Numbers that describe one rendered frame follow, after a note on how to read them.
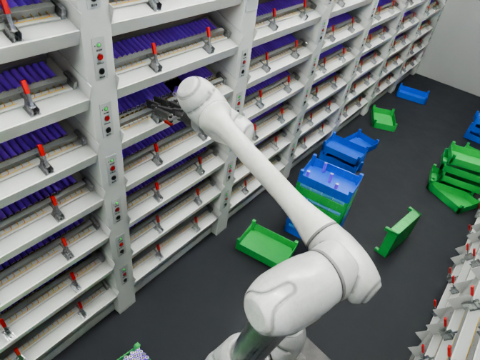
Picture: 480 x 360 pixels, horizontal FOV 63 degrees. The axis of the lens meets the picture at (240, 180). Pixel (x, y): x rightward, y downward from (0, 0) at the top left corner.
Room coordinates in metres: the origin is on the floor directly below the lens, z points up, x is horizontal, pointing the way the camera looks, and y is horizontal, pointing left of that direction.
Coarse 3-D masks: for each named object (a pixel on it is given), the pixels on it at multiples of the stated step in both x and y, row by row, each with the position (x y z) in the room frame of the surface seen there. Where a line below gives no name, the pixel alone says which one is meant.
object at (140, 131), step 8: (208, 64) 1.66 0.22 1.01; (216, 64) 1.63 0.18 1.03; (216, 72) 1.63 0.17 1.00; (224, 72) 1.61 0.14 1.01; (168, 80) 1.46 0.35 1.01; (208, 80) 1.57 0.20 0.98; (224, 80) 1.58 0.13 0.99; (232, 80) 1.58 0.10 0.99; (224, 88) 1.56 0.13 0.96; (232, 88) 1.58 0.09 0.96; (168, 96) 1.37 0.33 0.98; (224, 96) 1.54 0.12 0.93; (128, 112) 1.21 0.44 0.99; (152, 120) 1.22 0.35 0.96; (176, 120) 1.30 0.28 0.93; (128, 128) 1.14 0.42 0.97; (136, 128) 1.16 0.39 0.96; (144, 128) 1.17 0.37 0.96; (152, 128) 1.19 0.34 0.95; (160, 128) 1.23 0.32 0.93; (128, 136) 1.11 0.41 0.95; (136, 136) 1.13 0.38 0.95; (144, 136) 1.17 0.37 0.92; (128, 144) 1.10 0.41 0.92
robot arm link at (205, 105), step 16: (192, 80) 0.95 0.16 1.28; (192, 96) 0.92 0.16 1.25; (208, 96) 0.94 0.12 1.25; (192, 112) 0.92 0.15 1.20; (208, 112) 0.91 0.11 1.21; (224, 112) 0.92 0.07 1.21; (208, 128) 0.91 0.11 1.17; (224, 128) 0.87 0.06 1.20; (240, 144) 0.85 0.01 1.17; (240, 160) 0.84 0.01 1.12; (256, 160) 0.83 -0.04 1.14; (256, 176) 0.81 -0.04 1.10; (272, 176) 0.81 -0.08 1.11; (272, 192) 0.79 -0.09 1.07; (288, 192) 0.79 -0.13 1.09; (288, 208) 0.76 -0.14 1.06; (304, 208) 0.74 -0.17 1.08; (304, 224) 0.70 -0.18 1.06; (320, 224) 0.69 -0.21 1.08; (304, 240) 0.68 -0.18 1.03
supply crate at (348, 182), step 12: (312, 156) 1.87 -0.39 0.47; (312, 168) 1.84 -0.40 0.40; (336, 168) 1.82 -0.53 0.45; (300, 180) 1.70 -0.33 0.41; (312, 180) 1.67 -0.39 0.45; (324, 180) 1.75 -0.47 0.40; (336, 180) 1.76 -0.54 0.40; (348, 180) 1.78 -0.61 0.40; (360, 180) 1.73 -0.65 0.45; (324, 192) 1.64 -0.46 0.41; (336, 192) 1.61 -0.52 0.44; (348, 192) 1.67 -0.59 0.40
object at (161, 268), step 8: (256, 192) 1.98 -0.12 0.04; (248, 200) 1.90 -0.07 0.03; (240, 208) 1.83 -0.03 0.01; (208, 232) 1.57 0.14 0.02; (192, 240) 1.47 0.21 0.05; (200, 240) 1.52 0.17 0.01; (184, 248) 1.41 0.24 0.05; (176, 256) 1.36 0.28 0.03; (168, 264) 1.31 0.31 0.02; (152, 272) 1.22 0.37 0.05; (160, 272) 1.26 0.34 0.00; (144, 280) 1.17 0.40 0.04; (136, 288) 1.13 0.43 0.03; (112, 304) 1.01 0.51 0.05; (104, 312) 0.97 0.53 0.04; (96, 320) 0.93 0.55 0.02; (80, 328) 0.87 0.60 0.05; (88, 328) 0.89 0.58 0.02; (72, 336) 0.83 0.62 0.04; (64, 344) 0.79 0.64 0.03; (48, 352) 0.74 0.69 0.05; (56, 352) 0.76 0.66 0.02
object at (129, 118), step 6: (216, 84) 1.56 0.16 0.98; (174, 96) 1.36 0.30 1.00; (132, 114) 1.18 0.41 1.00; (138, 114) 1.19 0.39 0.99; (144, 114) 1.22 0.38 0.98; (120, 120) 1.14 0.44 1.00; (126, 120) 1.15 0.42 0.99; (132, 120) 1.17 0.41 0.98; (138, 120) 1.18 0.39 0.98; (144, 120) 1.20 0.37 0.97; (120, 126) 1.13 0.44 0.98
